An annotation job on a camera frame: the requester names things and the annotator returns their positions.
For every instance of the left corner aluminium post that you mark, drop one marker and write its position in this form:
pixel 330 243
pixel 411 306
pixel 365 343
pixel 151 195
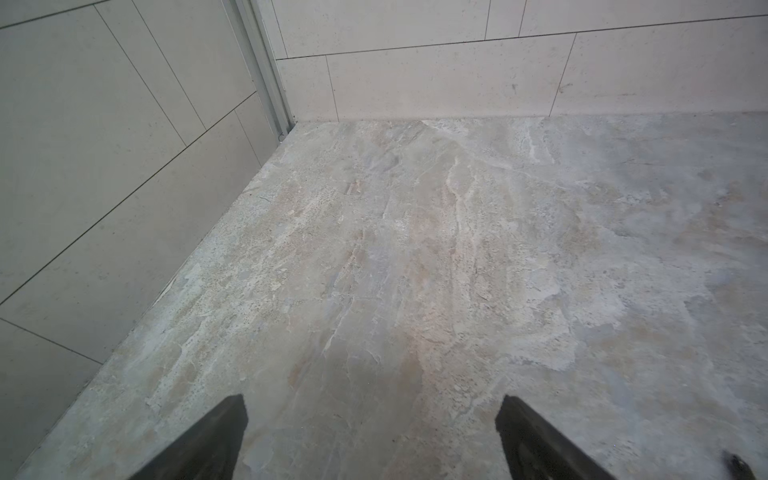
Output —
pixel 256 48

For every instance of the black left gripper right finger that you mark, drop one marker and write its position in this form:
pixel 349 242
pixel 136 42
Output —
pixel 535 449

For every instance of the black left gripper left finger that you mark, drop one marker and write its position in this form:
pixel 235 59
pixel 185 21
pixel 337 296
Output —
pixel 209 449

